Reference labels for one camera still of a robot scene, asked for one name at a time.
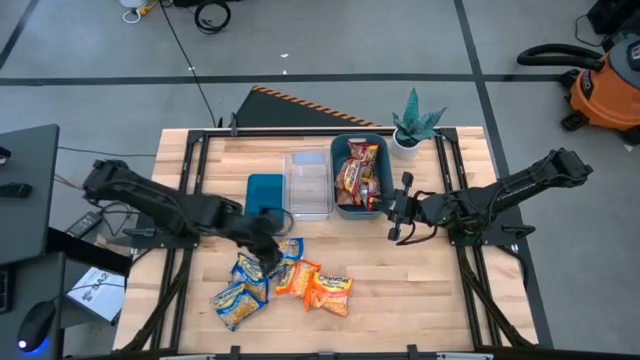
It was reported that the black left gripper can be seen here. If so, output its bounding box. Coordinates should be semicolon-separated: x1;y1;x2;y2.
233;211;286;276

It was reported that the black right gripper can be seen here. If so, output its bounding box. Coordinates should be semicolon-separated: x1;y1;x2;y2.
376;171;427;242

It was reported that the blue yellow Maruchan ramen pack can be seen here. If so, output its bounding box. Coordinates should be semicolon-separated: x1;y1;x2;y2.
272;236;306;279
210;281;268;333
229;251;272;303

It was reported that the red Maruchan ramen pack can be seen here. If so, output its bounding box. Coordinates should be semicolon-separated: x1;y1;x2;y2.
336;187;383;212
335;158;377;194
347;140;381;163

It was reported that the orange Maruchan chicken ramen pack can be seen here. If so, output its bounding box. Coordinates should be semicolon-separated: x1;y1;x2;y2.
274;258;323;299
303;271;355;319

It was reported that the white plant pot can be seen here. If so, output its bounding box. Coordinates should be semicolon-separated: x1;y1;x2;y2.
390;128;423;162

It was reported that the small teal plastic bin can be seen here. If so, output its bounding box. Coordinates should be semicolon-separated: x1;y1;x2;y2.
244;172;287;222

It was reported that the clear plastic bin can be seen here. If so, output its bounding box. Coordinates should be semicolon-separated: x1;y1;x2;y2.
282;150;334;223

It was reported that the green succulent plant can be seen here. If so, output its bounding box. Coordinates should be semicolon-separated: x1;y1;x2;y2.
391;87;448;148

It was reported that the black ramp with hazard stripe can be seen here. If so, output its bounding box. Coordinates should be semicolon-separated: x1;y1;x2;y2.
234;84;382;129

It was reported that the white printed paper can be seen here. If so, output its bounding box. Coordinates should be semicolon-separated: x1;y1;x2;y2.
65;265;127;324

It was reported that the black power adapter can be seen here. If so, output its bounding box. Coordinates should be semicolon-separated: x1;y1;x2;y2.
64;210;105;239

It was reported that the black mouse with blue light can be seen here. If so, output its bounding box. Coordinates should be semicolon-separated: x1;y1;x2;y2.
16;299;58;354

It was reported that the orange shop vacuum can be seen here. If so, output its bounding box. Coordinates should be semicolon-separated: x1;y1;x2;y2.
559;36;640;147

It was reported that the black side desk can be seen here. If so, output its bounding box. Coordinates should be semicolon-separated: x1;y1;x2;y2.
0;123;62;267

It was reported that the small black desk device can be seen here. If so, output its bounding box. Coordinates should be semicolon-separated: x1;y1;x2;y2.
0;182;34;199

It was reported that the black equipment case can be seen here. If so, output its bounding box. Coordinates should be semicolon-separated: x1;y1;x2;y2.
586;0;640;37

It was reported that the dark teal bin with handles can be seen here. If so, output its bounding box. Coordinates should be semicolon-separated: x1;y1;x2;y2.
329;132;397;222

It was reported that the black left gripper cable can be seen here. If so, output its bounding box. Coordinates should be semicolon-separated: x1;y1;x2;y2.
277;206;297;238

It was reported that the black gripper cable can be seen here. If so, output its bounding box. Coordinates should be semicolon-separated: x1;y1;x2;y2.
277;206;297;238
394;188;442;247

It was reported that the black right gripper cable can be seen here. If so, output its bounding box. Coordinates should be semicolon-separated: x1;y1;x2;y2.
394;188;442;247

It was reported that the black aluminium table frame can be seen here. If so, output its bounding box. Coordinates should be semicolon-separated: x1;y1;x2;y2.
117;126;539;354

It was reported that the long black floor cable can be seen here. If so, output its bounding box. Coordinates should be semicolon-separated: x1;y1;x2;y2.
158;0;224;129

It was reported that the black vacuum hose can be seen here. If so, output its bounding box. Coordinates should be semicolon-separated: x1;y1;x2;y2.
516;42;607;72

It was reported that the coiled black cable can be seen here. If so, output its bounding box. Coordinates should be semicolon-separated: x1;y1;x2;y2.
193;0;233;36

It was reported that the white cable with plug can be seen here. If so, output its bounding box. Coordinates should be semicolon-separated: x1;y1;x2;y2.
119;0;162;25

